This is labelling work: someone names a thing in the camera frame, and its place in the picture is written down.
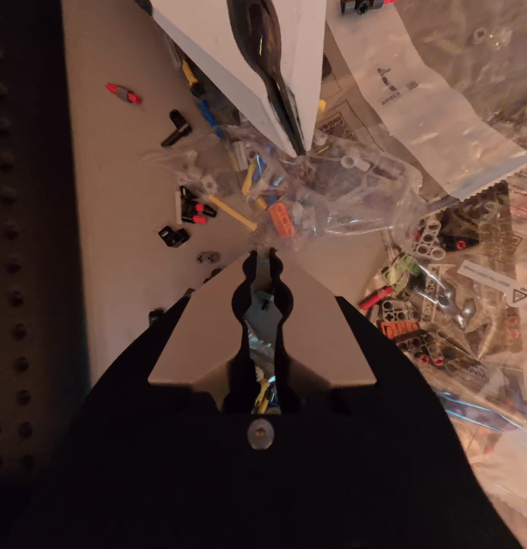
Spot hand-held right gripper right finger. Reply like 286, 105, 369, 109
269, 250, 378, 413

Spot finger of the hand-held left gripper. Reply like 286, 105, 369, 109
254, 0, 329, 155
149, 0, 307, 158

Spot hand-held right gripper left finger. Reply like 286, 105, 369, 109
148, 251, 259, 413

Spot small clear bag mixed parts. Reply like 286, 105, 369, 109
145, 43, 425, 414

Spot red grey lego pin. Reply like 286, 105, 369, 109
105, 82, 142, 105

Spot scattered loose lego pieces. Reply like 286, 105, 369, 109
148, 108, 259, 327

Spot sealed bags with dark parts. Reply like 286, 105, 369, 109
360, 180, 527, 434

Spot bluish clear plastic bag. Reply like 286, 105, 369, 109
418, 356, 527, 528

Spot black perforated board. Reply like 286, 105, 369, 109
0, 0, 90, 485

